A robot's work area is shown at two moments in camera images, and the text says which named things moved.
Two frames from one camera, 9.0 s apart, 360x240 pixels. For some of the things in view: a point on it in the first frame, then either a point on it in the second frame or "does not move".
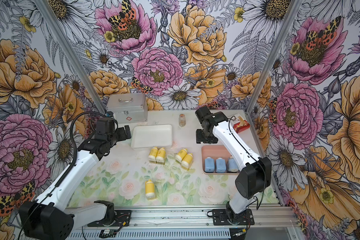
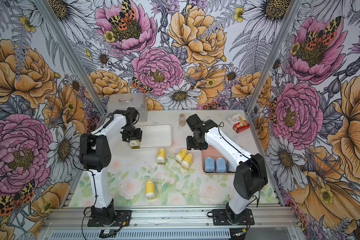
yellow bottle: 160,155 does not move
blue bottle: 220,165 does not move
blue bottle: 232,167 does not move
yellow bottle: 152,154 → 135,144
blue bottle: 209,165 does not move
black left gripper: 122,133 → 137,136
